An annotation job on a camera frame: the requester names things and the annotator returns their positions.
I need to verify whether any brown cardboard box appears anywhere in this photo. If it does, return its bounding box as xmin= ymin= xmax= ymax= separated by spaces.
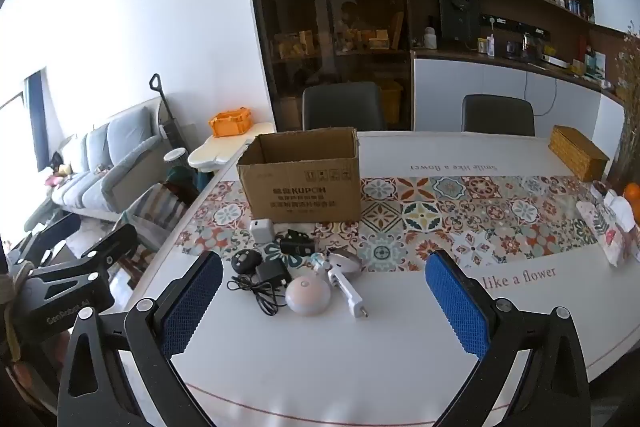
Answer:
xmin=236 ymin=127 xmax=362 ymax=224

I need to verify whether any black round device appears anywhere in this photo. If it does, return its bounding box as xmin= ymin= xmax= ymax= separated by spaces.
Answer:
xmin=231 ymin=249 xmax=262 ymax=273

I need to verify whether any dark green bag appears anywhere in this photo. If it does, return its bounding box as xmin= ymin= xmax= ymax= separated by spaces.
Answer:
xmin=167 ymin=164 xmax=201 ymax=202

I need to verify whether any white plug-in stick device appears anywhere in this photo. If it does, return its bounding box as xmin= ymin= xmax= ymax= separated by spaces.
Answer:
xmin=326 ymin=268 xmax=371 ymax=322

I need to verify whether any black power strip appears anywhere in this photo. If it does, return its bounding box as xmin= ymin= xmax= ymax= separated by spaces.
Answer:
xmin=480 ymin=13 xmax=553 ymax=40

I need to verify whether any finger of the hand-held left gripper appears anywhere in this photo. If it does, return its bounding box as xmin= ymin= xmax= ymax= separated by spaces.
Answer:
xmin=27 ymin=223 xmax=139 ymax=295
xmin=7 ymin=212 xmax=82 ymax=268

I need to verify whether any blue curtain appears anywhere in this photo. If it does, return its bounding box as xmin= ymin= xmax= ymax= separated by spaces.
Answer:
xmin=25 ymin=69 xmax=48 ymax=172

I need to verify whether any cream side table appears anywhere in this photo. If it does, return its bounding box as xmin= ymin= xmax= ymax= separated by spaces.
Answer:
xmin=187 ymin=122 xmax=276 ymax=192

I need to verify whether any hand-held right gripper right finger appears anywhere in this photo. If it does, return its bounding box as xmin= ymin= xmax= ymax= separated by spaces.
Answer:
xmin=424 ymin=249 xmax=592 ymax=427

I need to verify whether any white cylindrical heater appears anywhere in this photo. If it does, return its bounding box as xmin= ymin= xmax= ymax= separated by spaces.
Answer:
xmin=164 ymin=147 xmax=188 ymax=180

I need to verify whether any wicker tissue box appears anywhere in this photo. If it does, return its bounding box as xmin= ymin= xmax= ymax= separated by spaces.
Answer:
xmin=548 ymin=125 xmax=611 ymax=182

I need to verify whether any white dome-shaped device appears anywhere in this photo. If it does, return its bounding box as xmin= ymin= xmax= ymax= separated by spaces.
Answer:
xmin=327 ymin=248 xmax=363 ymax=278

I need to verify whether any white charger cube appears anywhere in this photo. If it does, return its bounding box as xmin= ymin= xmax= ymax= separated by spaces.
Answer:
xmin=249 ymin=218 xmax=276 ymax=245

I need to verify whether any printed snack bag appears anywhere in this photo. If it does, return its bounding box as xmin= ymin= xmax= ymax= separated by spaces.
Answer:
xmin=575 ymin=199 xmax=633 ymax=267

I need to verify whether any black wall appliance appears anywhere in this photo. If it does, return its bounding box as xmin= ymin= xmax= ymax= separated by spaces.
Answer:
xmin=438 ymin=0 xmax=482 ymax=42

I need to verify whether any patterned table runner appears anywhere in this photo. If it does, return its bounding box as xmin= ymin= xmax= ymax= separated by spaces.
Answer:
xmin=172 ymin=174 xmax=608 ymax=275

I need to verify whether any pink round device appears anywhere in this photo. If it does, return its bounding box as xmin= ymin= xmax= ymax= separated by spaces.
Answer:
xmin=285 ymin=276 xmax=331 ymax=317

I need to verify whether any grey sofa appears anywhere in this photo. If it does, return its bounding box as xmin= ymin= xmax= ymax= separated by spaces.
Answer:
xmin=25 ymin=107 xmax=166 ymax=233

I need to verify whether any orange fruit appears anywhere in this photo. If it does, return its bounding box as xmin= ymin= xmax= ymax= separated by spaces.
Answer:
xmin=622 ymin=182 xmax=640 ymax=215

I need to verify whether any black upright vacuum cleaner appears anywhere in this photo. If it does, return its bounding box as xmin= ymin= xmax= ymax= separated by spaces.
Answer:
xmin=149 ymin=73 xmax=186 ymax=152

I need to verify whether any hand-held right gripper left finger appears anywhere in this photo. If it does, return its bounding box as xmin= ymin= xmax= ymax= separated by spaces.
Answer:
xmin=56 ymin=251 xmax=224 ymax=427

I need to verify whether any dried flower bouquet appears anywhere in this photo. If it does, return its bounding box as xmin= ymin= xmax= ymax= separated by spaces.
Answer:
xmin=612 ymin=22 xmax=640 ymax=188

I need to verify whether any black power adapter with cable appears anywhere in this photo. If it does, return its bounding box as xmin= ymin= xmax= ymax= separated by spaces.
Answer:
xmin=227 ymin=259 xmax=292 ymax=315

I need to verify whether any dark glass cabinet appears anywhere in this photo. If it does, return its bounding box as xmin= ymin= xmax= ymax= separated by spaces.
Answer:
xmin=240 ymin=0 xmax=416 ymax=132

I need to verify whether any dark grey dining chair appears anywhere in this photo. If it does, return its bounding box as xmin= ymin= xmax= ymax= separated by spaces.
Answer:
xmin=302 ymin=82 xmax=387 ymax=132
xmin=461 ymin=94 xmax=536 ymax=136

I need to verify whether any orange plastic crate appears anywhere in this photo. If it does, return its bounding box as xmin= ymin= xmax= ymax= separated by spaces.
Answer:
xmin=208 ymin=107 xmax=251 ymax=138

